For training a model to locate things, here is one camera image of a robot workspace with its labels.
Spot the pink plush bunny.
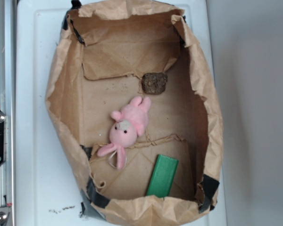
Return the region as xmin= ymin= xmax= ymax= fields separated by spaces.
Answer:
xmin=97 ymin=96 xmax=151 ymax=170

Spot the brown paper lined box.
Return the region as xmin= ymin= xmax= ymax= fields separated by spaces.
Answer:
xmin=46 ymin=0 xmax=223 ymax=226

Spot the brown crumbly cube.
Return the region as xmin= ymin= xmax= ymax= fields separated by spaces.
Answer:
xmin=141 ymin=73 xmax=168 ymax=95

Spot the green rectangular block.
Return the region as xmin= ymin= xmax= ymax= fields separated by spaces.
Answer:
xmin=146 ymin=154 xmax=179 ymax=198

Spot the aluminium frame rail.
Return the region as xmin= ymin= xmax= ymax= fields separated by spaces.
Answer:
xmin=0 ymin=0 xmax=17 ymax=226

